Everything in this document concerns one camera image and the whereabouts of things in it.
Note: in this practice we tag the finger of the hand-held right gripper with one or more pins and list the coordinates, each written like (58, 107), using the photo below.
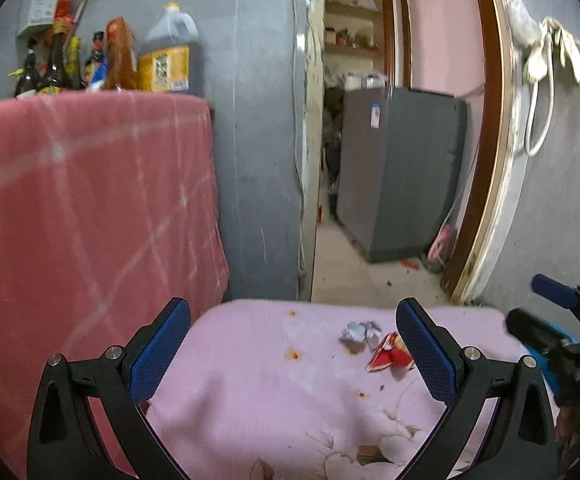
(532, 327)
(554, 289)

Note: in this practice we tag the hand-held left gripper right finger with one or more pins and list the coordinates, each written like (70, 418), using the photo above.
(427, 350)

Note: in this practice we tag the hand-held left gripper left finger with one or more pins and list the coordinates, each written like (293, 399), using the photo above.
(162, 350)

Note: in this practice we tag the red and white wrapper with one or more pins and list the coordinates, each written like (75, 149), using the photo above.
(387, 357)

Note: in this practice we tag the silver wrapper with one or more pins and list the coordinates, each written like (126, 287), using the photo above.
(359, 332)

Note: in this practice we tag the pink slipper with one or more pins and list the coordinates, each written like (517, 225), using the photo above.
(439, 245)

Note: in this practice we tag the pink floral blanket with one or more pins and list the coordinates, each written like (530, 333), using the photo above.
(270, 385)

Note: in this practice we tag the grey appliance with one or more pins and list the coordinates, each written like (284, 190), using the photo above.
(394, 170)

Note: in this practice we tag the red checked cloth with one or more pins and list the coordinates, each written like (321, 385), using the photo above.
(70, 185)

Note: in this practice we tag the large oil jug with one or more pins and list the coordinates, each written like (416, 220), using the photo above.
(167, 55)

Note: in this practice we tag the blue-label bottle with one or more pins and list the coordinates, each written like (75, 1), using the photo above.
(96, 62)

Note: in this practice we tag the orange snack bag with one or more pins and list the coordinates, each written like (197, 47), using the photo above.
(121, 55)

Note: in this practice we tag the yellow bottle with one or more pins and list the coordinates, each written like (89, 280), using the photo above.
(75, 62)

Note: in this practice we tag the dark glass bottle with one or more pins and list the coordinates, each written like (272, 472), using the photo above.
(27, 77)

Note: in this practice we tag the red-capped sauce bottle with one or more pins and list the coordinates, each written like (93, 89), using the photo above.
(57, 55)

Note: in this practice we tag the wooden shelf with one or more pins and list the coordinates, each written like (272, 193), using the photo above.
(352, 27)

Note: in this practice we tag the wooden door frame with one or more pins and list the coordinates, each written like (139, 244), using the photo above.
(489, 135)

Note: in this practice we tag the white wall box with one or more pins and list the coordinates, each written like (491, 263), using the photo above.
(40, 7)

